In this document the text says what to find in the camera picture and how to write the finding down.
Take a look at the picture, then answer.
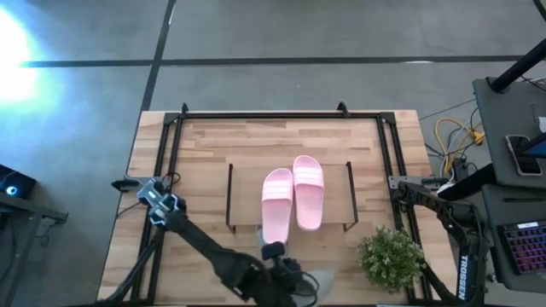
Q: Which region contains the black metal stand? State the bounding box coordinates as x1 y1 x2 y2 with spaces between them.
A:
0 192 69 307

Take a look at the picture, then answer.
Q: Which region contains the black aluminium table frame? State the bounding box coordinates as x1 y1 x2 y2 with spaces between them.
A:
102 111 464 306

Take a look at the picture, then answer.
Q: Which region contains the smartphone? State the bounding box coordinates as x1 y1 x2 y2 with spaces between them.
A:
505 134 543 177

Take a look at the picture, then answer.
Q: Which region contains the pink slide sandal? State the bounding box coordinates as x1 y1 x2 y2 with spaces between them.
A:
292 154 325 232
260 167 295 245

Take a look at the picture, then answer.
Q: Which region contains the black pole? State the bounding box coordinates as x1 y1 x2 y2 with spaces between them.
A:
488 38 546 94

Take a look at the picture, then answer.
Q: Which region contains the backlit keyboard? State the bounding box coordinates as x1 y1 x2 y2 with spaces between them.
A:
497 220 546 276

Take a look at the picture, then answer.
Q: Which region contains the grey desk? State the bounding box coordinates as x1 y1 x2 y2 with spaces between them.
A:
480 183 546 295
472 76 546 191

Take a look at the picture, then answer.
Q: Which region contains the green potted plant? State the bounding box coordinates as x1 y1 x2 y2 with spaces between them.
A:
357 225 426 295

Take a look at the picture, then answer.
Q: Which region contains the black box with blue light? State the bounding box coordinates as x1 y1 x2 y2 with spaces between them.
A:
0 164 38 200

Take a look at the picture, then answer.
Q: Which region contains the yellow cable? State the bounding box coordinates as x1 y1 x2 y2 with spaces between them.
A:
434 117 486 171

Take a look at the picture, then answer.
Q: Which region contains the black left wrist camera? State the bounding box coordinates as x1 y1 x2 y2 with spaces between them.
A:
260 240 287 261

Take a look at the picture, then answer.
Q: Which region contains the black desk beam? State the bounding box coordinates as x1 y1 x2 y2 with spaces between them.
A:
438 163 498 201

